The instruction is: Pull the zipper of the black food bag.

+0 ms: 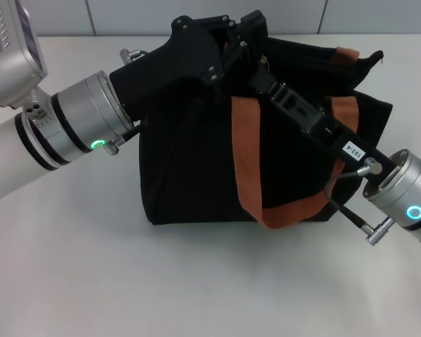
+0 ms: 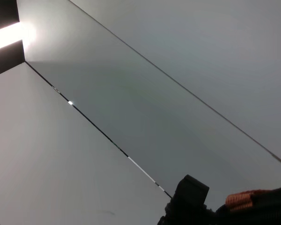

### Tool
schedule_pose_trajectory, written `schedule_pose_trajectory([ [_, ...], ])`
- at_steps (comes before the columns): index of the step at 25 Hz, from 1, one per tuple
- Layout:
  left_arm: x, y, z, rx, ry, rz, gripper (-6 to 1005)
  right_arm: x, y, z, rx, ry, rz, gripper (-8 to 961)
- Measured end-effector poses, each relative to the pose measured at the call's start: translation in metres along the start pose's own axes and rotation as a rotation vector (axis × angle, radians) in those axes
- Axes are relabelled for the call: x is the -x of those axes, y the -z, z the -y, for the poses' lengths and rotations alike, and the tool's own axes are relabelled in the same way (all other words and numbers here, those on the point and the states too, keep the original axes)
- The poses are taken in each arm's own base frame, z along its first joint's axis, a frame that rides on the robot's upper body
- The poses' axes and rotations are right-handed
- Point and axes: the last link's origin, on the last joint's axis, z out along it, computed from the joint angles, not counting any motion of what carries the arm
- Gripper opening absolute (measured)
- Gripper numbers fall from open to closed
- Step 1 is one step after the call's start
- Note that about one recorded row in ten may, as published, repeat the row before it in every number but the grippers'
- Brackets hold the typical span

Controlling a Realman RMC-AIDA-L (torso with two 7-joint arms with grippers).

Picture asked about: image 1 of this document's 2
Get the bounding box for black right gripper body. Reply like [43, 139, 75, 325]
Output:
[301, 108, 394, 183]

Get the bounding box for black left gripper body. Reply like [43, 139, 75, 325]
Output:
[109, 16, 220, 122]

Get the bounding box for black food bag orange handles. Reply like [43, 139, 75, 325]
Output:
[138, 33, 394, 231]

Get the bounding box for right gripper cable with connector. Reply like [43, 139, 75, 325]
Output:
[322, 157, 396, 249]

